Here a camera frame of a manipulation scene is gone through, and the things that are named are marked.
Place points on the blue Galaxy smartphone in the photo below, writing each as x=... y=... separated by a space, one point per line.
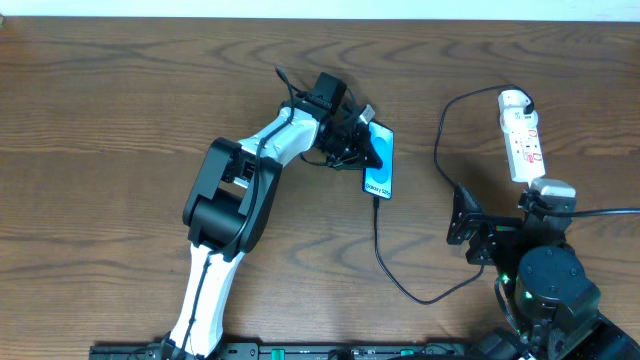
x=378 y=178

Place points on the white USB charger adapter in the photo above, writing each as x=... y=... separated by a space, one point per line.
x=516 y=111

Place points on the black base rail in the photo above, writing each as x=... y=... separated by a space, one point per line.
x=254 y=351

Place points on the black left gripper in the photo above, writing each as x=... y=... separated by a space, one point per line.
x=347 y=145

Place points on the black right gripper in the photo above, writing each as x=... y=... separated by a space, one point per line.
x=489 y=231

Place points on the white power strip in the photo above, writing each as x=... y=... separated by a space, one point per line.
x=524 y=155

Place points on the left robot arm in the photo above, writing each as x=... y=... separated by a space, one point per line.
x=229 y=204

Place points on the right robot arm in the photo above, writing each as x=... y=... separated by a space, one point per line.
x=542 y=287

